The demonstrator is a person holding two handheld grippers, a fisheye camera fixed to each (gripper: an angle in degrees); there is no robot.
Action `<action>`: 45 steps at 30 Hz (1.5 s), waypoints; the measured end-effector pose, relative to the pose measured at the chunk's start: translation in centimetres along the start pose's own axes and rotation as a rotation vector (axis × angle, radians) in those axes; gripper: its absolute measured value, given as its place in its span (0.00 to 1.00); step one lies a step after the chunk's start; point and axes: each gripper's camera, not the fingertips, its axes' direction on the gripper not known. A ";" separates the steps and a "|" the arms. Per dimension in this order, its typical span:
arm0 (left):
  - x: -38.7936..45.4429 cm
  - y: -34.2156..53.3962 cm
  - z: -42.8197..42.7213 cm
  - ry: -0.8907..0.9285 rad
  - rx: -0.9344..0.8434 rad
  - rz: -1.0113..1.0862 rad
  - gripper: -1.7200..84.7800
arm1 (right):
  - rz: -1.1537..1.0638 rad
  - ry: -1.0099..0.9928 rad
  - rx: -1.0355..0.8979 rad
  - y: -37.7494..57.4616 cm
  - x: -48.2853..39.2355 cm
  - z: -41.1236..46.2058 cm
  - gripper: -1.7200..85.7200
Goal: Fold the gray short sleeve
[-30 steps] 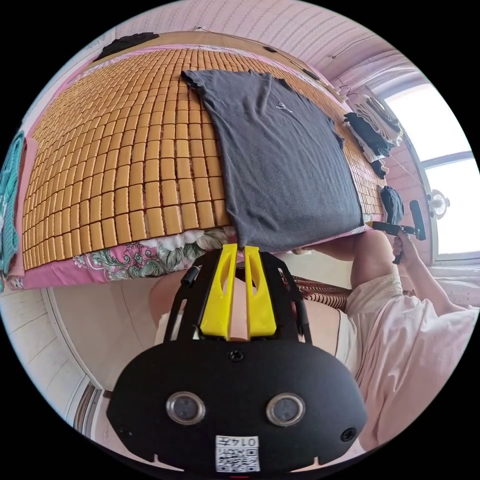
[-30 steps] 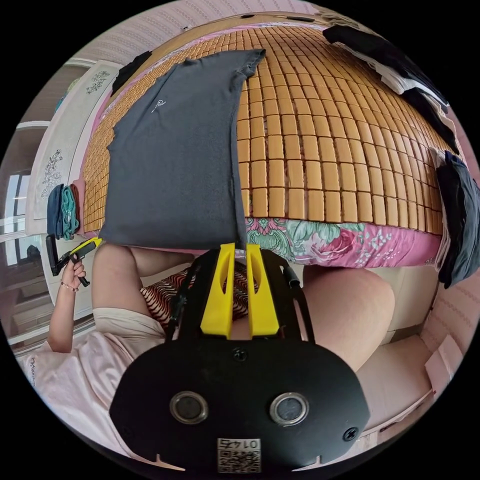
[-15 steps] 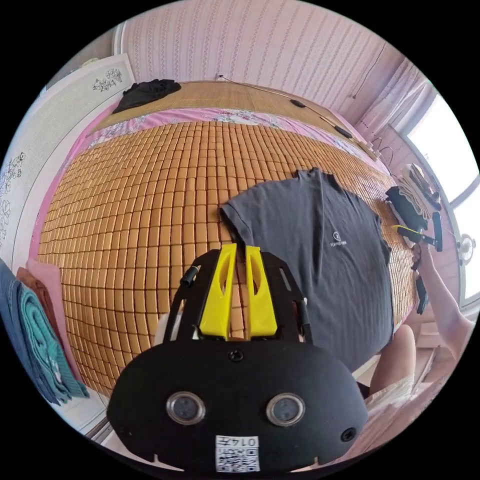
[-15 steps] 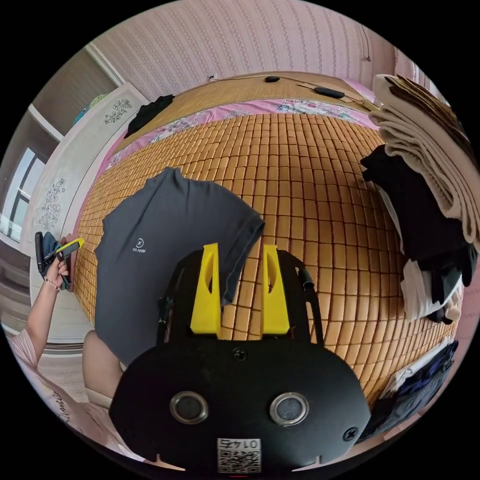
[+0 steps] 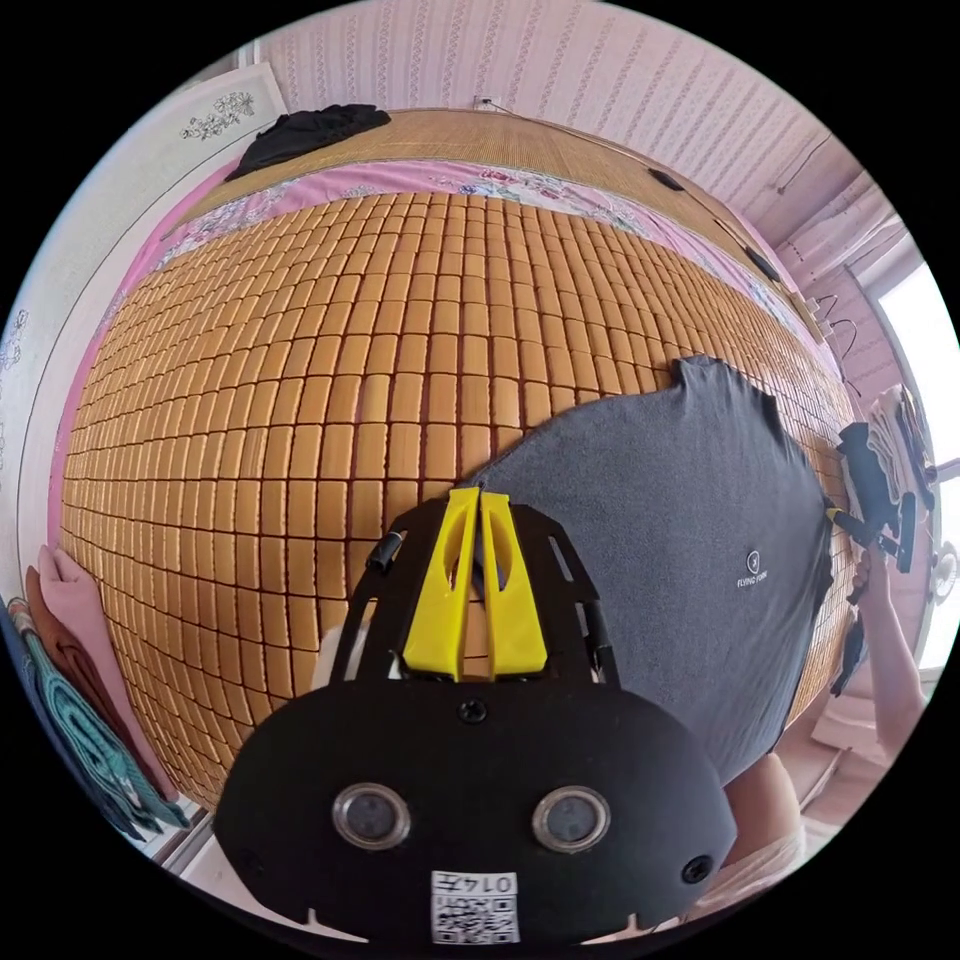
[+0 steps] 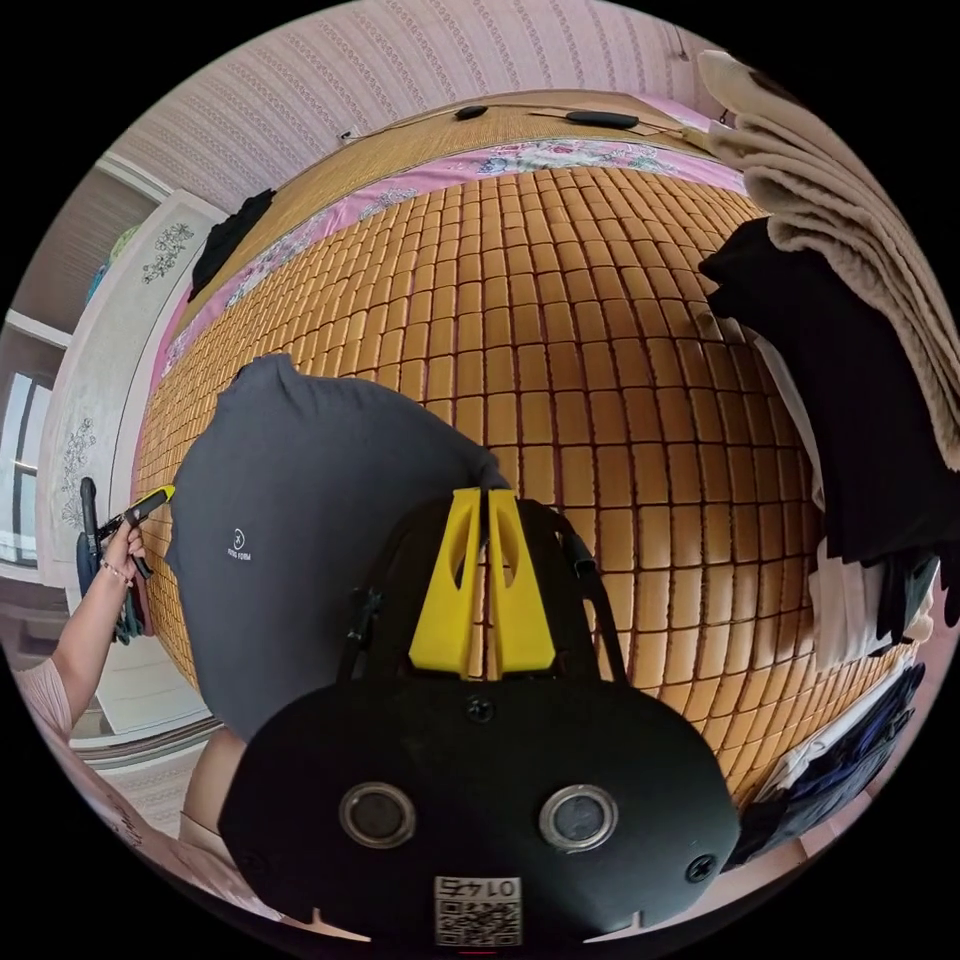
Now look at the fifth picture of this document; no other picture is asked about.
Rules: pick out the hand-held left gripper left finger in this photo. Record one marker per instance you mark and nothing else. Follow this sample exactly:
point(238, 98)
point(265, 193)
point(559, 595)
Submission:
point(439, 615)

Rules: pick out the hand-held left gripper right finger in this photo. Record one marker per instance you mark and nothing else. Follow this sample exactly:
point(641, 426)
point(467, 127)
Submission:
point(517, 630)

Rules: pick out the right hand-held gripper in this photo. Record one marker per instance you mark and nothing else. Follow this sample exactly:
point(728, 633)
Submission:
point(864, 472)

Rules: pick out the gray short sleeve shirt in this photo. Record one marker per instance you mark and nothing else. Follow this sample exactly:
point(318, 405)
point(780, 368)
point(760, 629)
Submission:
point(660, 540)

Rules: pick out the person's right forearm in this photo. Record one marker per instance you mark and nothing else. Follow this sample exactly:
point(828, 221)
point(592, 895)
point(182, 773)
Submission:
point(900, 660)

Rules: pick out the person's right hand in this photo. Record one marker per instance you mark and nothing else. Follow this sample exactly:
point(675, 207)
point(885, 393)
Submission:
point(868, 577)

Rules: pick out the bed with woven mat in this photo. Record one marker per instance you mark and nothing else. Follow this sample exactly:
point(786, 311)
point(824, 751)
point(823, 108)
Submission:
point(300, 420)

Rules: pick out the person's body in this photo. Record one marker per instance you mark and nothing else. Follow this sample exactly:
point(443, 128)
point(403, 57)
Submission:
point(765, 810)

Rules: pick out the pile of clothes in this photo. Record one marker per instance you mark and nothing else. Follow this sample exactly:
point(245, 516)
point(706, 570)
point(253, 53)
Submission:
point(82, 697)

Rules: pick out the black garment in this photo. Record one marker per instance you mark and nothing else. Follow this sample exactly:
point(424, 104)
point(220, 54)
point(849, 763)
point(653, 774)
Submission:
point(307, 135)

